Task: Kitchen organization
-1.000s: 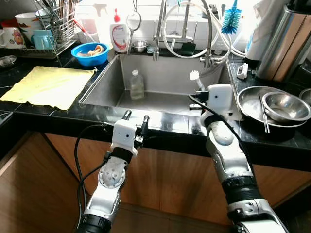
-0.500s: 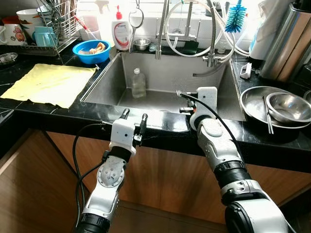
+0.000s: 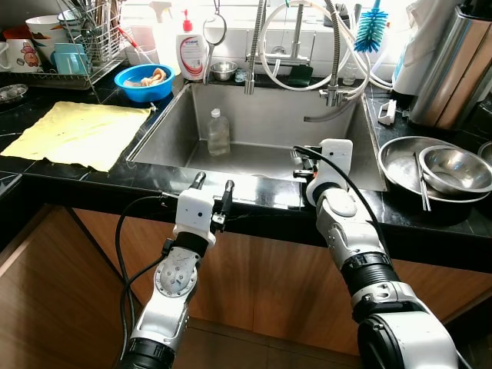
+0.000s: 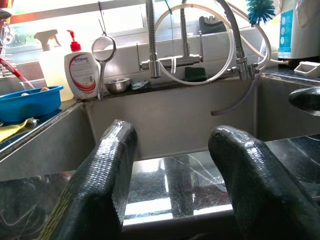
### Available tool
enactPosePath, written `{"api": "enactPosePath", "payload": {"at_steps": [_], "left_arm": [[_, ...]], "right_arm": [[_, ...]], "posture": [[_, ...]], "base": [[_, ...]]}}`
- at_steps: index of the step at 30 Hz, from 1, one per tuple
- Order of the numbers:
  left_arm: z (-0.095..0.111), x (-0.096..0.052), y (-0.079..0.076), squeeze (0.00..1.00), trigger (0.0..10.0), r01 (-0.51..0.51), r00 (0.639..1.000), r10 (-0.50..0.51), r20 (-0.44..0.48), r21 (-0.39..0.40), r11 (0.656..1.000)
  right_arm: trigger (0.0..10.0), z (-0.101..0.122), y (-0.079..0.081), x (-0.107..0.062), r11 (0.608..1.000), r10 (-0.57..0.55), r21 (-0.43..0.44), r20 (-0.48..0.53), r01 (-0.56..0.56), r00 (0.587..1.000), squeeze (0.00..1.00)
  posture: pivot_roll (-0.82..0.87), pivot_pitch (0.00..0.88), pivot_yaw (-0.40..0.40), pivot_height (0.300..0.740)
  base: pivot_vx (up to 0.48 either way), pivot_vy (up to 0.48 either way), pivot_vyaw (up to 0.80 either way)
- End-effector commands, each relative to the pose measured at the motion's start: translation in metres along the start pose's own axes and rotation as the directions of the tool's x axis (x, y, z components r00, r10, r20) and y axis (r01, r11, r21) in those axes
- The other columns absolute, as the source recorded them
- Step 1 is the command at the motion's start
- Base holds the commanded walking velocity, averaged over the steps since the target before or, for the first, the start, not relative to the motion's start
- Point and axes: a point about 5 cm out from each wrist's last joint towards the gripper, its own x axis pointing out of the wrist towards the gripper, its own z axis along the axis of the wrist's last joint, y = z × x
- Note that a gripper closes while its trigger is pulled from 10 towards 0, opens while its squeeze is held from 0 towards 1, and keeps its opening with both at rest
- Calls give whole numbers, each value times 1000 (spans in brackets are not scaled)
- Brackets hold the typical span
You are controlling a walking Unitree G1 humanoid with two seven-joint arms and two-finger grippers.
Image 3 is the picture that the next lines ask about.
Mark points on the large shallow steel bowl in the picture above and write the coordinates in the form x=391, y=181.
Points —
x=398, y=165

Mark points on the steel fork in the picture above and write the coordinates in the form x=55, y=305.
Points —
x=423, y=188

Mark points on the medium steel bowl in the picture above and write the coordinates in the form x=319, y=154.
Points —
x=455, y=171

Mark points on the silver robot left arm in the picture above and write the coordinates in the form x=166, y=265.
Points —
x=175, y=280

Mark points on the clear plastic bottle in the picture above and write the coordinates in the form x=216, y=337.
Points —
x=218, y=137

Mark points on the stainless steel sink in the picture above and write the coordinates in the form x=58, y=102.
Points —
x=269, y=115

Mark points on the brown wooden cabinet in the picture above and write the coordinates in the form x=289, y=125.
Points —
x=269, y=284

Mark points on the small white clip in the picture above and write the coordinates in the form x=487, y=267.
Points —
x=387, y=113

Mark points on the dark green sponge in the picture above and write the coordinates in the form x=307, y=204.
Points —
x=300, y=76

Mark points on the steel faucet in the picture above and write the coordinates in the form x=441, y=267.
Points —
x=334, y=77

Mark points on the blue plastic bowl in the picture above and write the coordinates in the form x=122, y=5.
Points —
x=144, y=91

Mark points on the tiny steel bowl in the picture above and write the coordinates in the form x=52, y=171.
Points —
x=223, y=71

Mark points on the white soap pump bottle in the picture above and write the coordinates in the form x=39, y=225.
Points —
x=191, y=55

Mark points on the yellow dish cloth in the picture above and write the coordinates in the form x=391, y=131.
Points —
x=73, y=134

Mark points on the translucent spray bottle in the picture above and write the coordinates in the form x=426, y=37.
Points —
x=163, y=38

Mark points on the round metal strainer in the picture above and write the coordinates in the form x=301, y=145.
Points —
x=214, y=31

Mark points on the blue bottle brush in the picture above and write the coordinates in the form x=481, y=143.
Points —
x=371, y=31

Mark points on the white kettle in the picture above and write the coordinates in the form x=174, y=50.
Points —
x=413, y=46

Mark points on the steel and brown appliance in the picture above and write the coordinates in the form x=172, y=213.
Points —
x=450, y=69

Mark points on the steel bowl holding utensils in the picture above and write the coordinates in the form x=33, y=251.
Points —
x=486, y=150

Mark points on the teal plastic cup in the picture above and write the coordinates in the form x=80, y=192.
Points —
x=71, y=60

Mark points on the small steel dish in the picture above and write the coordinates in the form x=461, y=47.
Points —
x=12, y=93

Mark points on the white cartoon mug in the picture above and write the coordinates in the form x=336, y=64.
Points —
x=24, y=56

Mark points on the white ceramic bowl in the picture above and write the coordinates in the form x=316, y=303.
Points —
x=46, y=29

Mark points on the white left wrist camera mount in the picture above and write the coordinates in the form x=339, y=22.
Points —
x=194, y=211

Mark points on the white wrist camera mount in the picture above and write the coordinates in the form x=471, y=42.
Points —
x=337, y=157
x=194, y=211

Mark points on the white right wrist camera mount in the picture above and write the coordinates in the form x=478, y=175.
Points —
x=337, y=157

